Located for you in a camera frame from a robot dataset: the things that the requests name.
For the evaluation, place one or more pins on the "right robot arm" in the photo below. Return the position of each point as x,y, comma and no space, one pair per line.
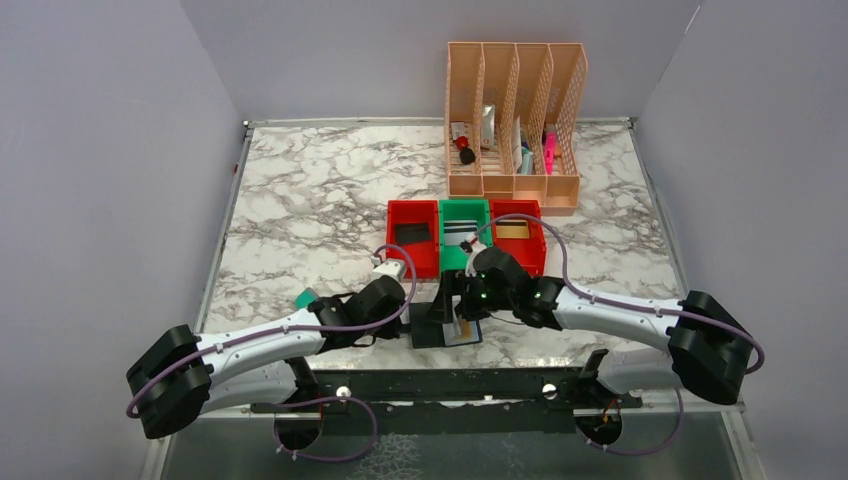
693,344

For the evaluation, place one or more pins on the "black round cap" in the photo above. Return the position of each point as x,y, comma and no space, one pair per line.
467,156

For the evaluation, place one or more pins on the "gold credit card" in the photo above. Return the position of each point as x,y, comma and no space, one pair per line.
470,332

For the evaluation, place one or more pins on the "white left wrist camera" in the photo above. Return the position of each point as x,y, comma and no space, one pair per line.
392,268

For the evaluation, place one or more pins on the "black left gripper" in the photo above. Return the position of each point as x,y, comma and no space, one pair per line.
409,315

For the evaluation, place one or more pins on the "light blue glue stick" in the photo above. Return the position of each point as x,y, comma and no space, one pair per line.
527,162

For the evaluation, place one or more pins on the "peach plastic file organizer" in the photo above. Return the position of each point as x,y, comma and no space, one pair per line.
536,87

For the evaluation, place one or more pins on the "green plastic bin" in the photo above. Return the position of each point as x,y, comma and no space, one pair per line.
455,257

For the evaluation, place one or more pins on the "black card in bin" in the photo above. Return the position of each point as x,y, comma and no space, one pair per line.
411,233

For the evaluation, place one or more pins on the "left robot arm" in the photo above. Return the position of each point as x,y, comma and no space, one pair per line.
184,375

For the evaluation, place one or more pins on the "right red plastic bin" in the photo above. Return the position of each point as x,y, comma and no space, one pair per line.
530,253

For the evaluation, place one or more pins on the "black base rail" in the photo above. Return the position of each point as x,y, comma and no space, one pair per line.
445,401

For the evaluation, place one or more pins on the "small green eraser block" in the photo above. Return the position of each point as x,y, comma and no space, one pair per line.
306,297

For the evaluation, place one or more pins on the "gold card in bin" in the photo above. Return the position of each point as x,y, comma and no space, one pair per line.
512,229

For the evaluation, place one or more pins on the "red round cap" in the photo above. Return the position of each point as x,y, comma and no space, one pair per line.
462,143

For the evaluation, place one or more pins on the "silver striped card in bin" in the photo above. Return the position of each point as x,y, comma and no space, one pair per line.
454,232

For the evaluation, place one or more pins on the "pink highlighter pen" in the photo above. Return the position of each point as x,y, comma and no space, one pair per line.
549,151

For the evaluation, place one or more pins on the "grey white tube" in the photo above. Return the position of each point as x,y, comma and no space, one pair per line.
488,126

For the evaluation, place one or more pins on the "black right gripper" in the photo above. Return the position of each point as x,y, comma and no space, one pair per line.
457,302

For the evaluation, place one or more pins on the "left red plastic bin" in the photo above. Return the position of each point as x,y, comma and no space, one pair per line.
425,256

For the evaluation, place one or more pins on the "red plastic bin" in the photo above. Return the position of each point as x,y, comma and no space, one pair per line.
425,256
530,253

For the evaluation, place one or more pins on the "black leather card holder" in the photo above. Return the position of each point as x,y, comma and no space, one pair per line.
423,333

